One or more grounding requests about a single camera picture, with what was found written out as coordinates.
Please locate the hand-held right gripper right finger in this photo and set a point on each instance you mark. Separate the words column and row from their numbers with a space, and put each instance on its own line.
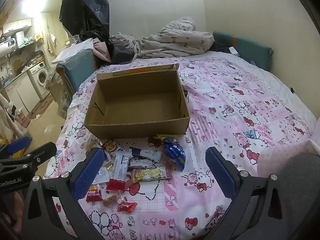
column 220, row 172

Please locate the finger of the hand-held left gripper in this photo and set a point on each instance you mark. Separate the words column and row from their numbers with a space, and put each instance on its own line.
column 42, row 152
column 17, row 145

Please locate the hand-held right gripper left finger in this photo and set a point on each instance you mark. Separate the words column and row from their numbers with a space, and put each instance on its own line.
column 86, row 177

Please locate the clear plastic packet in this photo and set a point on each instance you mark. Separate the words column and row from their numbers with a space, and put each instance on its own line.
column 102, row 177

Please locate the red white rice cake packet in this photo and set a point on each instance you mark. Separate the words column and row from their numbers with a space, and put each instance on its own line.
column 94, row 193

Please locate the gold brown snack packet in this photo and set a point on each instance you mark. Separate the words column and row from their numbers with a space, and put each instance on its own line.
column 108, row 165

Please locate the yellowish clear wrapper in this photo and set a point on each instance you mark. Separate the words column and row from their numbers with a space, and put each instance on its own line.
column 92, row 146

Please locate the brown candy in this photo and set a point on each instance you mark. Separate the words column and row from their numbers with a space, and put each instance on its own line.
column 110, row 200

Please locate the white bar packet red end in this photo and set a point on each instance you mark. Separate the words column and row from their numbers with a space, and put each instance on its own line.
column 120, row 167

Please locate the blue white stick packet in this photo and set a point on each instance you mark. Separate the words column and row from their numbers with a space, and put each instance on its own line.
column 123, row 151
column 146, row 154

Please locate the blue snack bag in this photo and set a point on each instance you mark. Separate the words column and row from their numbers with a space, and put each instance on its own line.
column 175, row 152

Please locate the small red candy packet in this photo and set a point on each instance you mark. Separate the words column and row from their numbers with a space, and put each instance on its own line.
column 127, row 206

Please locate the pink red snack packet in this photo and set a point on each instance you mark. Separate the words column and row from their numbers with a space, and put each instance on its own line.
column 168, row 172

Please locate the dark snack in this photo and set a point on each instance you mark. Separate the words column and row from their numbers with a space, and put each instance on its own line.
column 140, row 165

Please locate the yellow cartoon snack packet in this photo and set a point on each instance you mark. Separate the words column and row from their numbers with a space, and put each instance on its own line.
column 150, row 174

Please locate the brown cardboard box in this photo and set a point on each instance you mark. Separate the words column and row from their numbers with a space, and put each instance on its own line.
column 140, row 105

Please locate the person's left forearm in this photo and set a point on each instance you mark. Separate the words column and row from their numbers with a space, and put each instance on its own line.
column 16, row 207

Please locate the beige hanging garments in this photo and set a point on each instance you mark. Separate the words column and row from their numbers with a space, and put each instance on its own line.
column 6, row 122

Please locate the brown floor rug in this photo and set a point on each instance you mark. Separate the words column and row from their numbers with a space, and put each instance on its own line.
column 40, row 108

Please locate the white kitchen cabinet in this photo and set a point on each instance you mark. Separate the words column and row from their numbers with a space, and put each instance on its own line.
column 21, row 95

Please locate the clear plastic bag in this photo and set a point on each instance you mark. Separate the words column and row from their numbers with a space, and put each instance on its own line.
column 58, row 97

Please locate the pink cartoon printed bedsheet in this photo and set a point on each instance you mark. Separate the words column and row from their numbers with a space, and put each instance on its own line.
column 237, row 110

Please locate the white washing machine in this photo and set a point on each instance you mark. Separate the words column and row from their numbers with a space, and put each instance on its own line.
column 41, row 77

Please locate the grey fabric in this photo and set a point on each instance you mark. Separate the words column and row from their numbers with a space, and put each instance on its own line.
column 300, row 180

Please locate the white printed sheet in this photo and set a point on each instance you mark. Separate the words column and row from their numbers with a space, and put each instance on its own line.
column 72, row 51

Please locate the hanging beige towel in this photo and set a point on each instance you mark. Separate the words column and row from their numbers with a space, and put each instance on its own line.
column 51, row 43

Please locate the pink cloth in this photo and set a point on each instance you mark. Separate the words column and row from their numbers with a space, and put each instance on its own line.
column 102, row 51

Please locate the white tag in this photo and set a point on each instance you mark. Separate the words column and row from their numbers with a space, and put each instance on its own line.
column 234, row 50

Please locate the dark cloth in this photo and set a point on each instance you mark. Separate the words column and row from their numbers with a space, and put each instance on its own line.
column 220, row 47

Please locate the black plastic bag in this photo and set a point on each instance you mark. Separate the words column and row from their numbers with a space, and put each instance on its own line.
column 122, row 53

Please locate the crumpled grey printed blanket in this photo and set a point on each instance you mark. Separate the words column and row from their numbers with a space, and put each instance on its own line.
column 175, row 40

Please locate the black plastic sheet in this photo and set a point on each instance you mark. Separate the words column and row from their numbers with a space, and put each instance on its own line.
column 85, row 7

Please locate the teal padded bed rail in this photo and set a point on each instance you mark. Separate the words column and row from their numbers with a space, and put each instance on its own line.
column 77, row 67
column 252, row 52

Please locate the white wall appliance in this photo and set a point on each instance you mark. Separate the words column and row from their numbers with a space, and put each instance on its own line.
column 8, row 45

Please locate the white wall cupboard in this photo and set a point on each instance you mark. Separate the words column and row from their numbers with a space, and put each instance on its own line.
column 17, row 26

